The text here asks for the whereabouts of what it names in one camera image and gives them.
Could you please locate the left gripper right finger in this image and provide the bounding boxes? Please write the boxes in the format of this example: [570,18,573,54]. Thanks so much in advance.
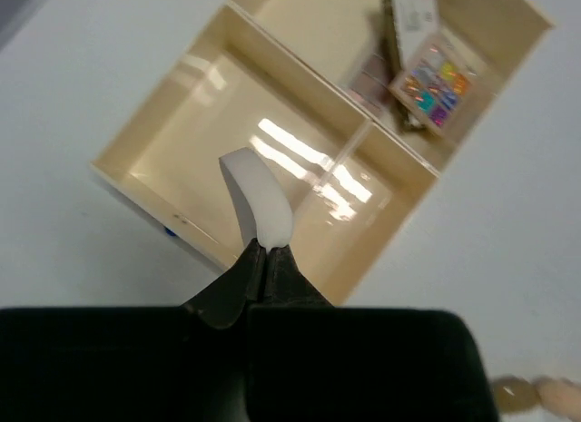
[247,248,498,421]

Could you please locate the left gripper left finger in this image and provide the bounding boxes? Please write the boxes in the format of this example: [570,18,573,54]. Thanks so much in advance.
[1,240,266,421]

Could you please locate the round beige powder puff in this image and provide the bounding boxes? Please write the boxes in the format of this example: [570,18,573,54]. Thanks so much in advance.
[219,148,294,251]

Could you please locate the small colourful eyeshadow palette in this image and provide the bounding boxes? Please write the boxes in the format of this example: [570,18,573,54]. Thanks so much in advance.
[389,33,480,141]

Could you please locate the beige makeup sponge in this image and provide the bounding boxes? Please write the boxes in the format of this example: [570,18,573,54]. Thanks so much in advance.
[535,378,581,421]

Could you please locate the white bottle gold cap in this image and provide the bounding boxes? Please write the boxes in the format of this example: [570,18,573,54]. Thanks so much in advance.
[491,376,540,414]

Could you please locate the wooden divided organizer box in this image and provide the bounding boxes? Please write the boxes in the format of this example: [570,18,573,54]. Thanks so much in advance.
[93,0,554,304]

